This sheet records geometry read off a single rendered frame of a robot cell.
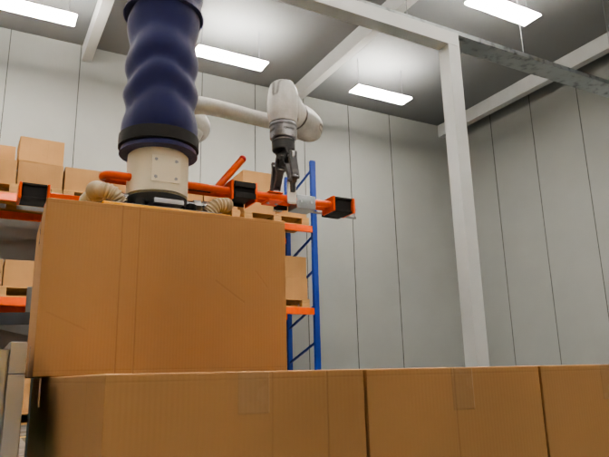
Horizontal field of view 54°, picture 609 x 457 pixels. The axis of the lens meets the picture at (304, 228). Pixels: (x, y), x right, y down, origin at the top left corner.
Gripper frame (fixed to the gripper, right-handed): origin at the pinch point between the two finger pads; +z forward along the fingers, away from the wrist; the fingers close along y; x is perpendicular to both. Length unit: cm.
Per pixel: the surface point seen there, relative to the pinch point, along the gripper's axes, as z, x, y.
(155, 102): -19, -45, 11
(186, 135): -11.2, -36.3, 11.4
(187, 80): -28.3, -36.2, 10.8
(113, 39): -517, 86, -788
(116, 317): 40, -54, 20
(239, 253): 23.2, -24.5, 21.2
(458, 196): -76, 232, -159
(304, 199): 0.5, 4.6, 4.6
